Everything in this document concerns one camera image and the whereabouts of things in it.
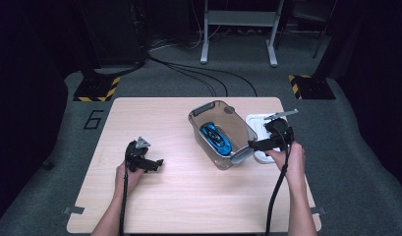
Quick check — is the gray metal stand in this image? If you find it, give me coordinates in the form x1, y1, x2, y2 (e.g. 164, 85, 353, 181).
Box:
200, 0, 286, 68

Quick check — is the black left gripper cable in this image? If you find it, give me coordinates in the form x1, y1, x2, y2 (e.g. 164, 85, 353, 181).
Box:
118, 144, 132, 236

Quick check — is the yellow black striped stand base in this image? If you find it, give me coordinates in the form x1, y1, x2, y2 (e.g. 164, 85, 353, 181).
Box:
288, 74, 336, 100
73, 76, 122, 102

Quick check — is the large black cabinet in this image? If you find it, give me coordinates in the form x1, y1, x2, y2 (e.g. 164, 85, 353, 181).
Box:
78, 0, 147, 71

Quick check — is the person's left hand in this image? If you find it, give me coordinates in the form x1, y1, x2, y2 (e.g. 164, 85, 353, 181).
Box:
114, 161, 145, 198

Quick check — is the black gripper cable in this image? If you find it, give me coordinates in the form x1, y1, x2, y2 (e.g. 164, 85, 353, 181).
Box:
118, 144, 132, 236
264, 126, 293, 236

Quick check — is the person's right hand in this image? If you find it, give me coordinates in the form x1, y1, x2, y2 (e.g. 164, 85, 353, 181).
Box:
265, 141, 306, 188

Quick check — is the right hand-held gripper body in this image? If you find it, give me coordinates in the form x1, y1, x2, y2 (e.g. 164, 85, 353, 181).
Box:
263, 109, 300, 151

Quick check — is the dark metal frame stand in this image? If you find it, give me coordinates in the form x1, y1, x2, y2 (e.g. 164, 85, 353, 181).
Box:
286, 0, 339, 60

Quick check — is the black floor cable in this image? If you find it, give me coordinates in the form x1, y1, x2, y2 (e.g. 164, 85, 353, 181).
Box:
168, 62, 258, 98
148, 54, 230, 98

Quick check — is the blue toy car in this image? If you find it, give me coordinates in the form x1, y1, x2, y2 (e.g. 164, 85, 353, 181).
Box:
201, 122, 233, 155

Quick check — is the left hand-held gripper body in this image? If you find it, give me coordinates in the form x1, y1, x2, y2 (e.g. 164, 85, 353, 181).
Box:
124, 136, 152, 173

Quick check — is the clear plastic storage box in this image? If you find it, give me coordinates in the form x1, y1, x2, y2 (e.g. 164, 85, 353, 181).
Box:
188, 99, 258, 171

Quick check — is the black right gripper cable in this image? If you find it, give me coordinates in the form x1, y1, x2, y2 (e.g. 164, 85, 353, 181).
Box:
264, 126, 293, 236

